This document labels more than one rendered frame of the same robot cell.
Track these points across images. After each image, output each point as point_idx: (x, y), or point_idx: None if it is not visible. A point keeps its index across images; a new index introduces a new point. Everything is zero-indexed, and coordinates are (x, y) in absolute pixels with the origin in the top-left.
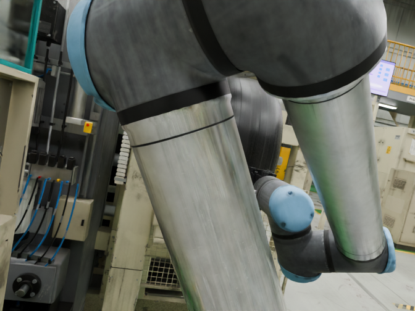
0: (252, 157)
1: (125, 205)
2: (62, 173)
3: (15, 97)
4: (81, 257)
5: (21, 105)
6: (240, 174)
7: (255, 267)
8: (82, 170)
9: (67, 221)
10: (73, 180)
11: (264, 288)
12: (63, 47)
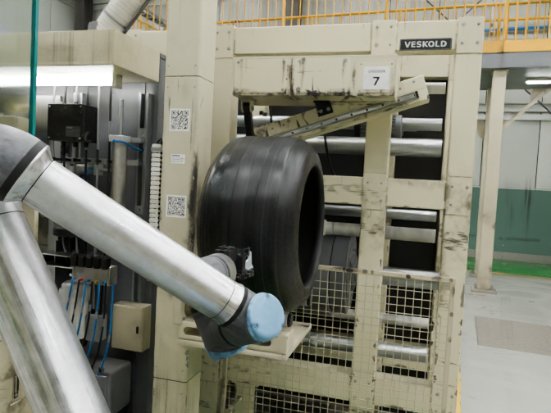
0: (249, 235)
1: (158, 305)
2: (99, 274)
3: (23, 207)
4: (147, 374)
5: (27, 213)
6: (1, 246)
7: (13, 299)
8: (134, 271)
9: (123, 329)
10: (111, 280)
11: (21, 313)
12: (107, 142)
